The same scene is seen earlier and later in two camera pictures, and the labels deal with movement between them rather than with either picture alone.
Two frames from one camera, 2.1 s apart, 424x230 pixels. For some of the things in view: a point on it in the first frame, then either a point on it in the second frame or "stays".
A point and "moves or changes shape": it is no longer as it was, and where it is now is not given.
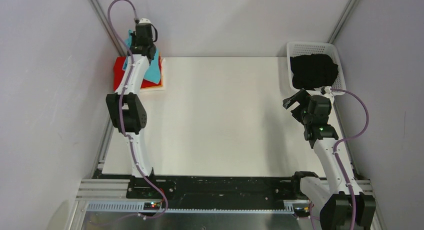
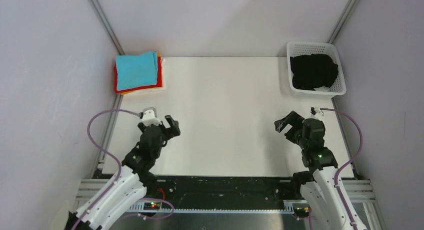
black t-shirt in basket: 312,71 stays
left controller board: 151,205 stays
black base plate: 217,190 stays
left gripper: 133,37 to 172,131
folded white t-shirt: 158,89 stays
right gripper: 301,97 to 294,119
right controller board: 301,211 stays
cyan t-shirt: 153,74 moves or changes shape
